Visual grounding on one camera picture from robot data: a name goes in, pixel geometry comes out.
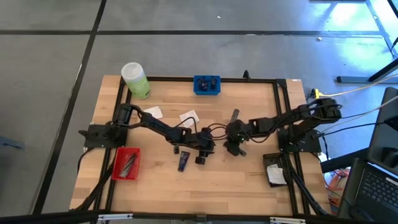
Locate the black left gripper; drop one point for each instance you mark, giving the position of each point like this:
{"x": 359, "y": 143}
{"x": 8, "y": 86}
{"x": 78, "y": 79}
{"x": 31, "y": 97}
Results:
{"x": 202, "y": 143}

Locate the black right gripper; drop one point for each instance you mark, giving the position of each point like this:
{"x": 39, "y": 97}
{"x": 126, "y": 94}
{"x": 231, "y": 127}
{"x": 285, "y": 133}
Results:
{"x": 237, "y": 132}

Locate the dark blue squeeze tube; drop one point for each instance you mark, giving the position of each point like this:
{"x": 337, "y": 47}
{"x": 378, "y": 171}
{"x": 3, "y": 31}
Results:
{"x": 183, "y": 161}

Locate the white square packet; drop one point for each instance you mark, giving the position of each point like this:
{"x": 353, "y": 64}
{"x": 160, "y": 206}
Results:
{"x": 156, "y": 111}
{"x": 189, "y": 115}
{"x": 276, "y": 175}

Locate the white printed rectangular sachet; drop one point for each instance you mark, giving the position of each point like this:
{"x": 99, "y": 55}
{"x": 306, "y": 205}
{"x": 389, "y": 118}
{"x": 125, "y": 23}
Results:
{"x": 273, "y": 166}

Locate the dark grey strip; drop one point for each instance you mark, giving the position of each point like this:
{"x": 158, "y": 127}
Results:
{"x": 176, "y": 150}
{"x": 128, "y": 166}
{"x": 235, "y": 114}

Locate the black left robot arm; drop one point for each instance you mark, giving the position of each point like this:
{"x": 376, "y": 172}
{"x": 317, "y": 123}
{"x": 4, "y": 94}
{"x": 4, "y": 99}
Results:
{"x": 155, "y": 125}

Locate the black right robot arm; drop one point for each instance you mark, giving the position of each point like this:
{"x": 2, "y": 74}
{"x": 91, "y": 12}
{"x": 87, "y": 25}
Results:
{"x": 280, "y": 121}

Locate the black plastic basket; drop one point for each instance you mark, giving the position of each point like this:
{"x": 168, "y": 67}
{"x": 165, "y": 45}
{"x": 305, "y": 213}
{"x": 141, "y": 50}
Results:
{"x": 275, "y": 158}

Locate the blue plastic basket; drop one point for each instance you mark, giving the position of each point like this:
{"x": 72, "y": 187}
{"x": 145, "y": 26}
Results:
{"x": 206, "y": 92}

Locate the small black bottle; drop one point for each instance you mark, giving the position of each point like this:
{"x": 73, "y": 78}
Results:
{"x": 213, "y": 82}

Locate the black clamp knob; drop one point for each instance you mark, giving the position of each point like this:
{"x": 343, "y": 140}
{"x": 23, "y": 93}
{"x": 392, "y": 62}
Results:
{"x": 246, "y": 75}

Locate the red plastic basket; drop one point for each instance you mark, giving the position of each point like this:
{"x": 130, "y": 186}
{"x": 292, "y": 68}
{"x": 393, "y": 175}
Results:
{"x": 116, "y": 155}

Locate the green disinfecting wipes canister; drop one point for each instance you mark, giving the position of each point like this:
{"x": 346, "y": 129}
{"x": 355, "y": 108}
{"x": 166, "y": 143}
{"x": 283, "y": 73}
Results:
{"x": 136, "y": 82}

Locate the black support bar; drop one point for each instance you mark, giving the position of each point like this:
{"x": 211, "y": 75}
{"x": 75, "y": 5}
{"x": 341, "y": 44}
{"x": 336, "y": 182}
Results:
{"x": 345, "y": 160}

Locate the black desk leg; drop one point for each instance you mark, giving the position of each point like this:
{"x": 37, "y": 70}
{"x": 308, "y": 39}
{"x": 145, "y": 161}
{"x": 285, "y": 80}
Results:
{"x": 351, "y": 79}

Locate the black open laptop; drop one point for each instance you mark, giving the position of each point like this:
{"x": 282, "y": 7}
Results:
{"x": 379, "y": 189}

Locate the large black monitor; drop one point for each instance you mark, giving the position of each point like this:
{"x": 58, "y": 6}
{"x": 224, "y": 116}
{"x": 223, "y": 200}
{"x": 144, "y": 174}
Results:
{"x": 385, "y": 130}

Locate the black overhead beam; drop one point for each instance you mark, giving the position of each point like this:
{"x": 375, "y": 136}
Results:
{"x": 46, "y": 218}

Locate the black aluminium table frame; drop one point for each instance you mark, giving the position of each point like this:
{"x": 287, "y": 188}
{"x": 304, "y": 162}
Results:
{"x": 171, "y": 78}

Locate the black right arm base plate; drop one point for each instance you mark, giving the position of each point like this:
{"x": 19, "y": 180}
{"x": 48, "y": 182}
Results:
{"x": 312, "y": 146}

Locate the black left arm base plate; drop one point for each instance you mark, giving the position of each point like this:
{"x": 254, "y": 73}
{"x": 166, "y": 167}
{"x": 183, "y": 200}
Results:
{"x": 93, "y": 137}

